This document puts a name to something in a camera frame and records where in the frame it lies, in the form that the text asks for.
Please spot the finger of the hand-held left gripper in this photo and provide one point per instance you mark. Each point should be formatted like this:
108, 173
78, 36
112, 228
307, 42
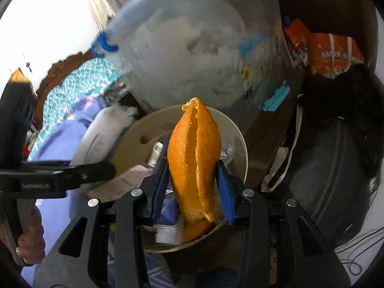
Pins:
78, 175

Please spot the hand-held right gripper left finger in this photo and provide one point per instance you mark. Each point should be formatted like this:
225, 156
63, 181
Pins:
160, 192

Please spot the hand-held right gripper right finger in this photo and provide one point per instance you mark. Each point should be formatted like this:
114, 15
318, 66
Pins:
225, 195

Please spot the large orange peel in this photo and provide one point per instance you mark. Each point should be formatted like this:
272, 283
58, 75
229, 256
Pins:
192, 162

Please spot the white tissue pack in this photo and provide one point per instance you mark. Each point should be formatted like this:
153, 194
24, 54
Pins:
99, 135

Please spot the round beige trash bin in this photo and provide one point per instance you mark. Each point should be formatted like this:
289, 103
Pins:
138, 138

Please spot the person's left hand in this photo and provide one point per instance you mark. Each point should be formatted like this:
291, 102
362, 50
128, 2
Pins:
31, 240

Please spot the purple packet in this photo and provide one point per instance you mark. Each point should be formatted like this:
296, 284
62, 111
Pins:
169, 208

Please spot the pink booklet with yellow edge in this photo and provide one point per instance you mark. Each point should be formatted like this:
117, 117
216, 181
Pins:
126, 183

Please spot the carved wooden headboard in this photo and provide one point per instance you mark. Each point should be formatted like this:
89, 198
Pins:
57, 75

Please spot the teal patterned quilt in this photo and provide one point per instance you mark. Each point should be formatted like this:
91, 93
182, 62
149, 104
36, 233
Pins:
75, 87

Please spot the black leather bag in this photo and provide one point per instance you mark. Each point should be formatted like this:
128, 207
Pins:
339, 162

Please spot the clear storage box blue lid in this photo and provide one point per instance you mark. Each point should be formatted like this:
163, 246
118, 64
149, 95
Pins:
204, 51

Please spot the orange snack bag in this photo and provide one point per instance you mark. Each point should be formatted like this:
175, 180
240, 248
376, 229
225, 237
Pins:
327, 51

